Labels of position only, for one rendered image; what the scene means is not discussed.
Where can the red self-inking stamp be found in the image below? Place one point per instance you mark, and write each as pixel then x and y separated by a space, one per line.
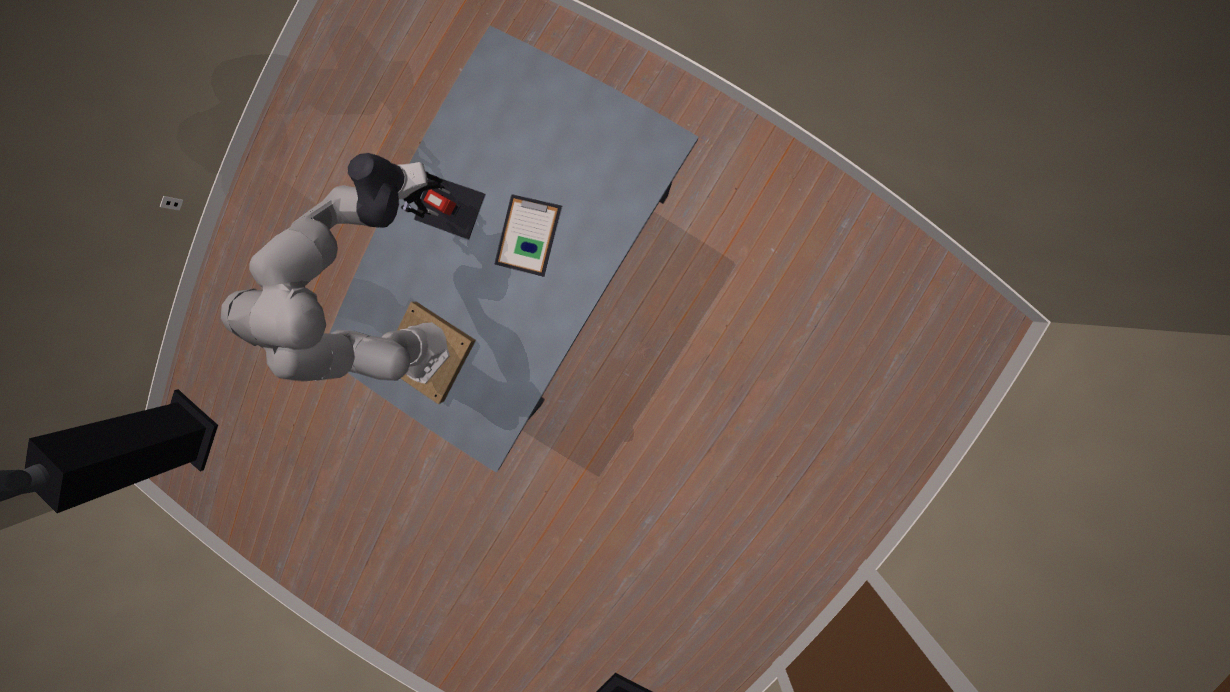
pixel 441 203

